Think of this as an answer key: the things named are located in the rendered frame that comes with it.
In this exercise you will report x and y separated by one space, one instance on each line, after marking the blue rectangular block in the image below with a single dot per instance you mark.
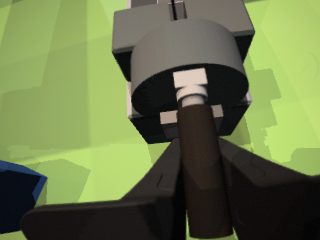
20 187

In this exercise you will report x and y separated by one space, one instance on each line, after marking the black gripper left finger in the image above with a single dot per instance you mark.
154 209

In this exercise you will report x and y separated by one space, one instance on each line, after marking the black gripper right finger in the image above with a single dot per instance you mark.
269 201

